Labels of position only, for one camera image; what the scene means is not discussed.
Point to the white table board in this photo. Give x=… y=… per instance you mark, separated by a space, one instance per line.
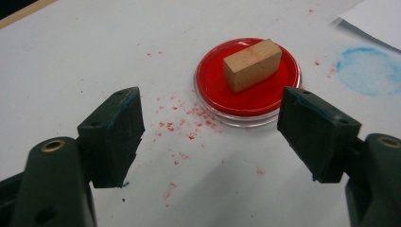
x=94 y=50

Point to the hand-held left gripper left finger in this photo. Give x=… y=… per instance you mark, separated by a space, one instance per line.
x=107 y=142

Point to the round red ink pad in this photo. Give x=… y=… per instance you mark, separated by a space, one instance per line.
x=252 y=101

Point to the white paper sheet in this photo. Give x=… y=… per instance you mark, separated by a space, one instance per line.
x=378 y=19

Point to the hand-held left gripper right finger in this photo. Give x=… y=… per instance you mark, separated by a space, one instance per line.
x=315 y=135

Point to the wooden table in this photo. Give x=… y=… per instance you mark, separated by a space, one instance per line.
x=19 y=14

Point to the wooden stamp block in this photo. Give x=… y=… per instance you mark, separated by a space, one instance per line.
x=252 y=64

